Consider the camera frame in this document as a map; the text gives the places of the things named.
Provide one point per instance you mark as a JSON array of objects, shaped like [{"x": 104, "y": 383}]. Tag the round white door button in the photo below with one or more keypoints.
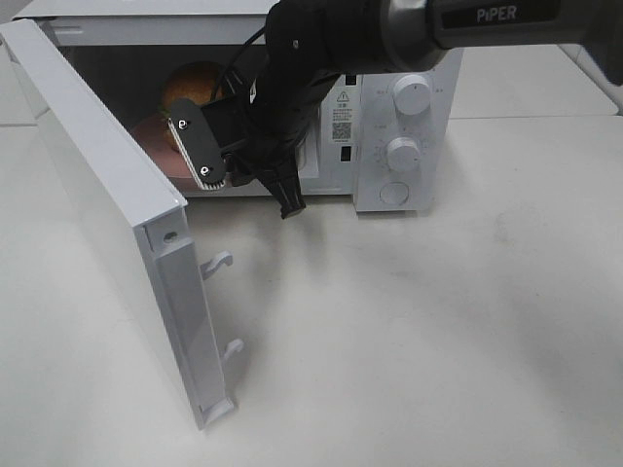
[{"x": 394, "y": 193}]

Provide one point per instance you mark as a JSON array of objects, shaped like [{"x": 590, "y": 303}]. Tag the upper white power knob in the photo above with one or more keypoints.
[{"x": 412, "y": 94}]

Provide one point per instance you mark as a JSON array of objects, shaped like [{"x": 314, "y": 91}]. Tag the white microwave oven body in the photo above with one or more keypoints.
[{"x": 124, "y": 49}]

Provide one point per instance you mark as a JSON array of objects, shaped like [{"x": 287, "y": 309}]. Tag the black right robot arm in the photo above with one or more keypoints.
[{"x": 311, "y": 44}]

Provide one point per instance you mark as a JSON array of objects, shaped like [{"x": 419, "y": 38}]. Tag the white microwave door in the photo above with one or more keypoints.
[{"x": 133, "y": 217}]

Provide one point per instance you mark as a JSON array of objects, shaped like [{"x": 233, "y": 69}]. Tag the toy hamburger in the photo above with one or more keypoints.
[{"x": 195, "y": 81}]

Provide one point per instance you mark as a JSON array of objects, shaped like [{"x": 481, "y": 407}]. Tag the white timer knob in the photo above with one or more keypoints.
[{"x": 402, "y": 154}]

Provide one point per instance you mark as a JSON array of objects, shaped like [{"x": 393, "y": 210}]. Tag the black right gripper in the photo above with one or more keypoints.
[{"x": 220, "y": 140}]

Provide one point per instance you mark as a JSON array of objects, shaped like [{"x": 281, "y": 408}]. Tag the white warning label sticker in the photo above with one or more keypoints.
[{"x": 344, "y": 115}]

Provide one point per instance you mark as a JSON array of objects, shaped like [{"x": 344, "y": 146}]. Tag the pink round plate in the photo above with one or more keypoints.
[{"x": 153, "y": 137}]

